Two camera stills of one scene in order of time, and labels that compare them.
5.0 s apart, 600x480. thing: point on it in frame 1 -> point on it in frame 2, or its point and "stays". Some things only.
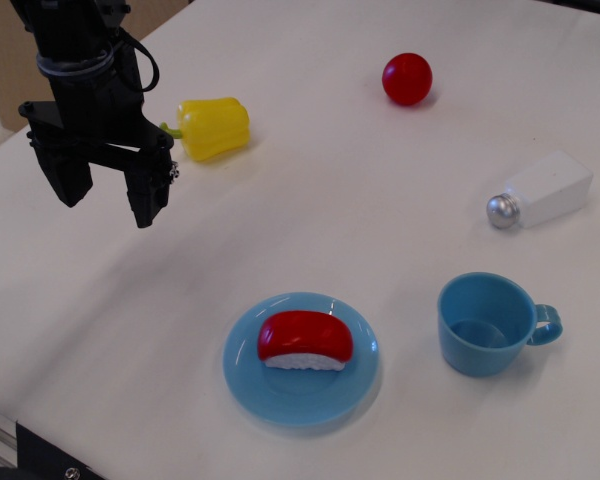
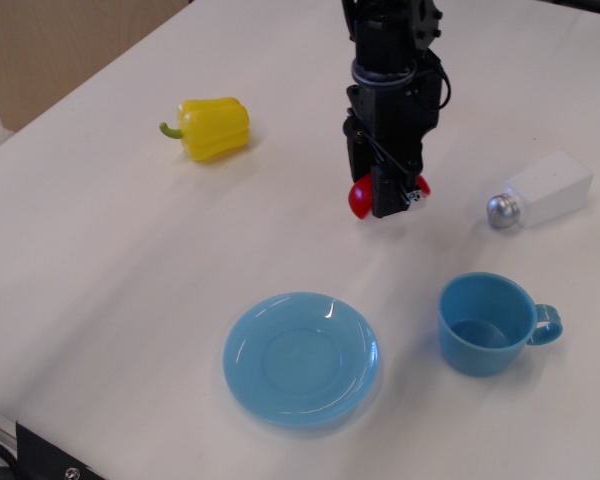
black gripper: [90, 111] -> [387, 124]
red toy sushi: [312, 340] -> [361, 193]
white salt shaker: [553, 188] stays
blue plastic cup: [487, 320] stays
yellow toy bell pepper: [211, 127] stays
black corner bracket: [38, 459] stays
